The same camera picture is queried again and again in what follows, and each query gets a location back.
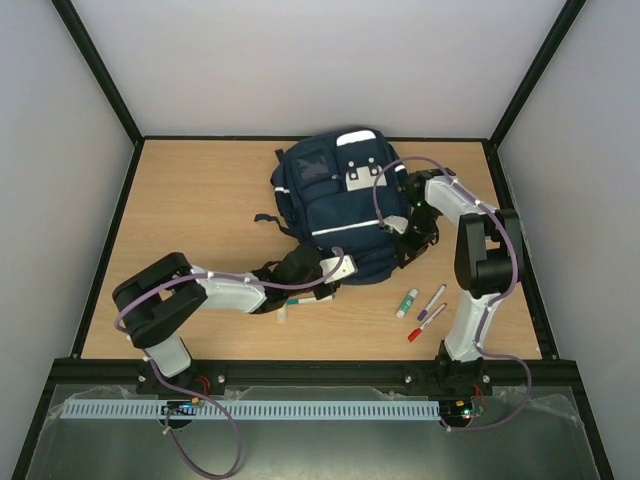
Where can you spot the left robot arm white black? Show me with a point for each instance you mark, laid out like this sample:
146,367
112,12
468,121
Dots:
153,304

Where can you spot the red capped white marker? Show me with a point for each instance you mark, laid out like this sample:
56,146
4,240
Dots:
427,321

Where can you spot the light blue slotted cable duct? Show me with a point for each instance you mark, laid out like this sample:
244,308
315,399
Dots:
252,410

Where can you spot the black enclosure frame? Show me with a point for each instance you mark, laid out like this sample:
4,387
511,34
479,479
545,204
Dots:
550,370

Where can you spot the white glue stick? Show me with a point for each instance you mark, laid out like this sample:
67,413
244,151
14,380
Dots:
406,303

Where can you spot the teal capped white marker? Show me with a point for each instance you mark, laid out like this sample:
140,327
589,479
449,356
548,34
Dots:
310,300

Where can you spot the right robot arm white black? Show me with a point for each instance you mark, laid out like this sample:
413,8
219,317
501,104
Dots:
487,263

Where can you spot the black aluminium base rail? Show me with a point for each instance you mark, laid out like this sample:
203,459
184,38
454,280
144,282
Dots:
427,378

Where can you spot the navy blue student backpack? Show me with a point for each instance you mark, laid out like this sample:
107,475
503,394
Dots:
330,189

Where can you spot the yellow highlighter pen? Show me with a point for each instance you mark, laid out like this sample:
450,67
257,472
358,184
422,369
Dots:
282,314

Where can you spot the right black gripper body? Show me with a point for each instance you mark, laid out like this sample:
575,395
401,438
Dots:
413,243

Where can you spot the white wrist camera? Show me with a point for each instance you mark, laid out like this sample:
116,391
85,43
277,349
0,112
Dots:
338,268
395,224

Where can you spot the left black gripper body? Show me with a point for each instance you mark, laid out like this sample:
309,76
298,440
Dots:
327,290

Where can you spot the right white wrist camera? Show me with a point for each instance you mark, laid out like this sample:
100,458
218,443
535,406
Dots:
395,224

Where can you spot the purple capped white marker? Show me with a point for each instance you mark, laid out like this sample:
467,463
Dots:
430,304

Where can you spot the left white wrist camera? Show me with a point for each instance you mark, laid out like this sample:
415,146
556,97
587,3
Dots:
338,268

